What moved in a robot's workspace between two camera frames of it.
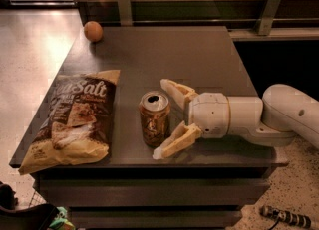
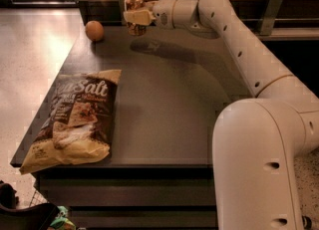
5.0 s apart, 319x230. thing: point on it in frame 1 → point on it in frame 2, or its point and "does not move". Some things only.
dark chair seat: (35, 217) does not move
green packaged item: (60, 222) does not move
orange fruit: (93, 31) does not move
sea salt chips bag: (79, 124) does not move
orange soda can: (156, 114) → (135, 2)
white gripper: (207, 115) → (163, 12)
